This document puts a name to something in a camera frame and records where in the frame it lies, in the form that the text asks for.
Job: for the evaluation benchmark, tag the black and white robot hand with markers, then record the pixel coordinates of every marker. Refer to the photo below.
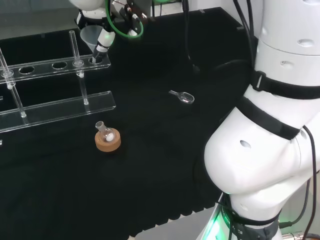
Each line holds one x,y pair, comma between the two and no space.
106,37

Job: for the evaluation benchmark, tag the clear plastic funnel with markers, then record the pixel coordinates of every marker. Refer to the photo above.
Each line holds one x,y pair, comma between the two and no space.
90,35

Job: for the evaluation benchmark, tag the clear acrylic funnel stand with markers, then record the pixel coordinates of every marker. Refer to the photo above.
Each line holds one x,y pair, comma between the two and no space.
50,66

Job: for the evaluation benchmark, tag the clear round-bottom flask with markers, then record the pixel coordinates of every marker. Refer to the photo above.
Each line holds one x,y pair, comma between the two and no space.
107,136

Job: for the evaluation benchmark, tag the black bench cloth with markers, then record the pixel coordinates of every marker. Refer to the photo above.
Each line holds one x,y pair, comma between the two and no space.
100,187

